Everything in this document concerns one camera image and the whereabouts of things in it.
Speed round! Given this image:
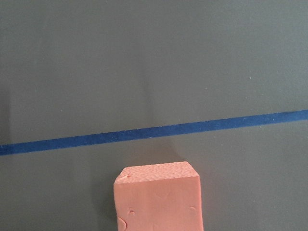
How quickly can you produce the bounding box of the orange foam cube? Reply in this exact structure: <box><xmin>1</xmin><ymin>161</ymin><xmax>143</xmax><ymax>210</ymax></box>
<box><xmin>114</xmin><ymin>161</ymin><xmax>204</xmax><ymax>231</ymax></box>

